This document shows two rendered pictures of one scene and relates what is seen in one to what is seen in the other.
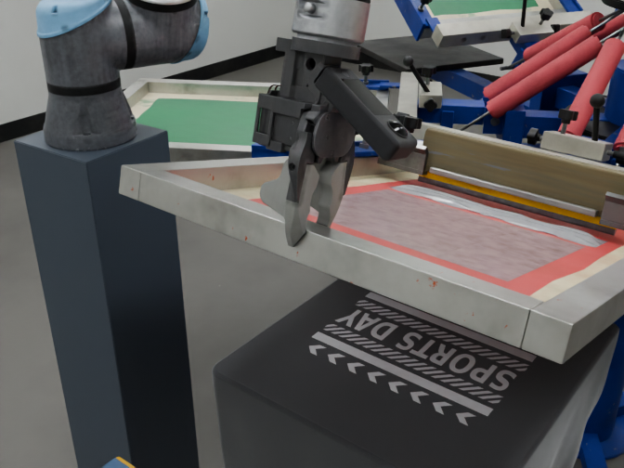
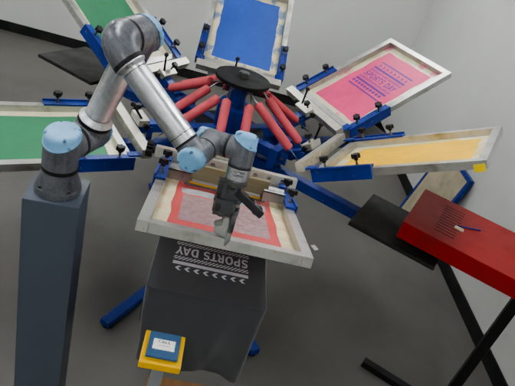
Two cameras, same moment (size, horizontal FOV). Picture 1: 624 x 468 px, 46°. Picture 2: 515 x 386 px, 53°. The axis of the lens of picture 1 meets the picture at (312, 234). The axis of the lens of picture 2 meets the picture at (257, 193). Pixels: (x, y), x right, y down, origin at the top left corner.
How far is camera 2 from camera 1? 1.18 m
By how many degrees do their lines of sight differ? 41
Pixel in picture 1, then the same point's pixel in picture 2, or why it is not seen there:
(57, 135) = (54, 195)
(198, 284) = not seen: outside the picture
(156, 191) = (157, 229)
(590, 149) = not seen: hidden behind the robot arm
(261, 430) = (172, 304)
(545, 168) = not seen: hidden behind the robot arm
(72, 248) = (54, 245)
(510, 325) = (296, 260)
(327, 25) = (244, 179)
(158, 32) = (98, 142)
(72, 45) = (70, 156)
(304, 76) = (229, 191)
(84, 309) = (53, 271)
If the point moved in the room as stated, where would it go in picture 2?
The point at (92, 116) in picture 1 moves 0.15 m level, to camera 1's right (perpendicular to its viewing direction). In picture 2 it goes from (73, 184) to (115, 179)
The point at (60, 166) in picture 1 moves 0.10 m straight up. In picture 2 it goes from (57, 210) to (60, 184)
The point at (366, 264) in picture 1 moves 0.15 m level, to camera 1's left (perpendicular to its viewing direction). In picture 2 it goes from (252, 248) to (214, 259)
